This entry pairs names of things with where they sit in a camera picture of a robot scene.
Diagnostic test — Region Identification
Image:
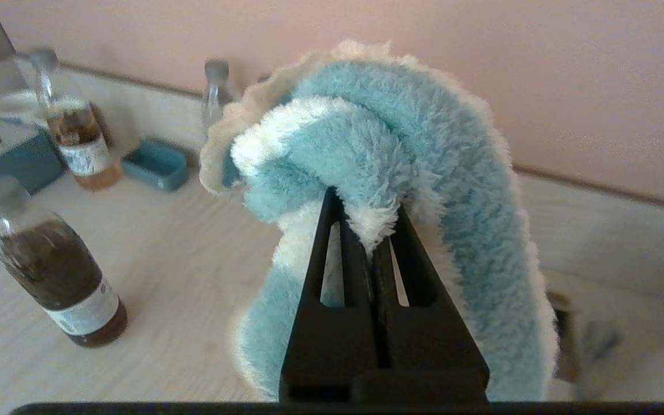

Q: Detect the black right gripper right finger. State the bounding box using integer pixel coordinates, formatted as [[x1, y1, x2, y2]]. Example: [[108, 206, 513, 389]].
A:
[[355, 205, 489, 402]]

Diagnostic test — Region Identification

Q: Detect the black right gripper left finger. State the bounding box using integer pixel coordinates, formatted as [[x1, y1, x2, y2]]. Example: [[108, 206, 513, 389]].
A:
[[279, 186, 393, 403]]

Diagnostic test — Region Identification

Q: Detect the teal white striped towel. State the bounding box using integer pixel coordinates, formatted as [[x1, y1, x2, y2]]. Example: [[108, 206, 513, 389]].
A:
[[199, 39, 560, 402]]

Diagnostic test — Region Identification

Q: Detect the dark tea bottle white label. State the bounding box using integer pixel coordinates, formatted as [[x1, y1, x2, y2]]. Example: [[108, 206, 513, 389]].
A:
[[0, 176, 129, 348]]

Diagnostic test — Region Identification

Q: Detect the small blue tray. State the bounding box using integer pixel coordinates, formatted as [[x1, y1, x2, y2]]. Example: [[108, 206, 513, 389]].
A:
[[121, 138, 190, 193]]

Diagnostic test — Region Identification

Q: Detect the clear water bottle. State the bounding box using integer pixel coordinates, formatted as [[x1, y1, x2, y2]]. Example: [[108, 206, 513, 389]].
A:
[[202, 59, 240, 139]]

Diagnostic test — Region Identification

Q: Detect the half-full tea bottle blue label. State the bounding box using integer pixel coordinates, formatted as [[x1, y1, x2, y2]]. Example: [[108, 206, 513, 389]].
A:
[[28, 49, 124, 192]]

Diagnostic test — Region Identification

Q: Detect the blue-grey tissue box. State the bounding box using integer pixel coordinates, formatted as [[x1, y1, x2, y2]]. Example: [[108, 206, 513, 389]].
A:
[[0, 112, 66, 195]]

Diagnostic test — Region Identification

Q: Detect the white mug with handle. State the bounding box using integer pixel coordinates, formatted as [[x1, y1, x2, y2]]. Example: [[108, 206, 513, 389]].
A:
[[0, 89, 50, 125]]

